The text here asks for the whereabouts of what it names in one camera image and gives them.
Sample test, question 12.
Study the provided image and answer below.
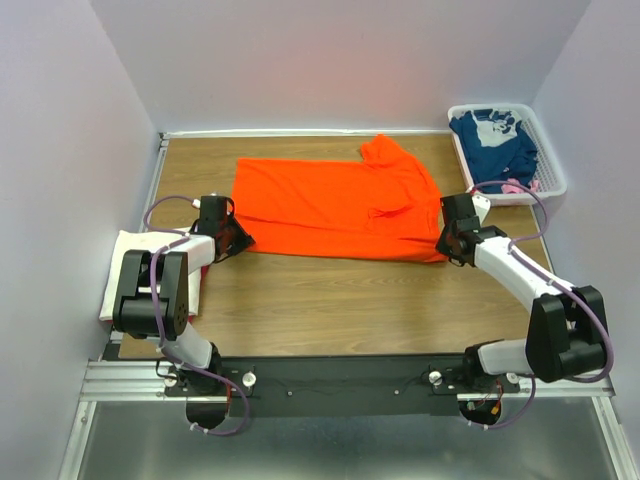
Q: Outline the orange t-shirt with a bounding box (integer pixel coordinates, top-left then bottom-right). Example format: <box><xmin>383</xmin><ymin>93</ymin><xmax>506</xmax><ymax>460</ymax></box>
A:
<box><xmin>232</xmin><ymin>134</ymin><xmax>445</xmax><ymax>263</ymax></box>

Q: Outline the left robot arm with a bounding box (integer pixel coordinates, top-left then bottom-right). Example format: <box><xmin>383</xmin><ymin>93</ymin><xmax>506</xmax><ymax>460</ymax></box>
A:
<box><xmin>112</xmin><ymin>195</ymin><xmax>255</xmax><ymax>396</ymax></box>

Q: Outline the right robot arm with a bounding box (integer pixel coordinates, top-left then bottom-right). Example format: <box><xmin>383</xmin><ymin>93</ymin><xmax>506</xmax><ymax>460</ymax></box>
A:
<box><xmin>436</xmin><ymin>193</ymin><xmax>614</xmax><ymax>383</ymax></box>

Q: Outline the magenta folded t-shirt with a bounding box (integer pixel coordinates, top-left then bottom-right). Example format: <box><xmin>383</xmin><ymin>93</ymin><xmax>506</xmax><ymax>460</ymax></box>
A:
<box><xmin>199</xmin><ymin>266</ymin><xmax>209</xmax><ymax>290</ymax></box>

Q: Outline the pink garment in basket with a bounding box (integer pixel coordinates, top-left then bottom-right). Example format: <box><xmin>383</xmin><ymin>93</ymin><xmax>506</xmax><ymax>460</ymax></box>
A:
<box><xmin>501</xmin><ymin>178</ymin><xmax>540</xmax><ymax>194</ymax></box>

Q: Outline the white folded t-shirt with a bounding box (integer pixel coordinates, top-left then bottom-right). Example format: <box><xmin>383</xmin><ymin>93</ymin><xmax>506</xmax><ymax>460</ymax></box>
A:
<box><xmin>99</xmin><ymin>230</ymin><xmax>201</xmax><ymax>321</ymax></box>

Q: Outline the white plastic laundry basket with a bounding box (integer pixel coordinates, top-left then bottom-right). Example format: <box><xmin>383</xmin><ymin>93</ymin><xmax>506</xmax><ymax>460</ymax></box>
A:
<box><xmin>447</xmin><ymin>103</ymin><xmax>567</xmax><ymax>206</ymax></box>

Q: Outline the navy blue printed t-shirt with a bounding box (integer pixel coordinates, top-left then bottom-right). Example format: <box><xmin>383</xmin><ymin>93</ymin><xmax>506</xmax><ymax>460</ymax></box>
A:
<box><xmin>449</xmin><ymin>108</ymin><xmax>538</xmax><ymax>194</ymax></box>

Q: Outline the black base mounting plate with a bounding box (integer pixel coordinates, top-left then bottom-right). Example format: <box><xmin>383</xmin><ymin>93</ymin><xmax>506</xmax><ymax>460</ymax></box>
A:
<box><xmin>161</xmin><ymin>354</ymin><xmax>520</xmax><ymax>428</ymax></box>

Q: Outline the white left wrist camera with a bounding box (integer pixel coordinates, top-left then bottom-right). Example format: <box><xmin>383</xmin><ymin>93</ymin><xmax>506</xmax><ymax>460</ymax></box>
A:
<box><xmin>191</xmin><ymin>192</ymin><xmax>218</xmax><ymax>209</ymax></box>

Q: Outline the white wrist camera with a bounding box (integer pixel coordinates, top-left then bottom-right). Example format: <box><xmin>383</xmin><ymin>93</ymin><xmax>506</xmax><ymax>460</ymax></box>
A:
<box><xmin>471</xmin><ymin>194</ymin><xmax>491</xmax><ymax>224</ymax></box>
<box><xmin>191</xmin><ymin>192</ymin><xmax>218</xmax><ymax>209</ymax></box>

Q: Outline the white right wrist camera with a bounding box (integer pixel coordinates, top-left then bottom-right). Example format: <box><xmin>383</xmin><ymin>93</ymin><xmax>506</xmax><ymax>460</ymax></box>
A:
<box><xmin>471</xmin><ymin>194</ymin><xmax>491</xmax><ymax>224</ymax></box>

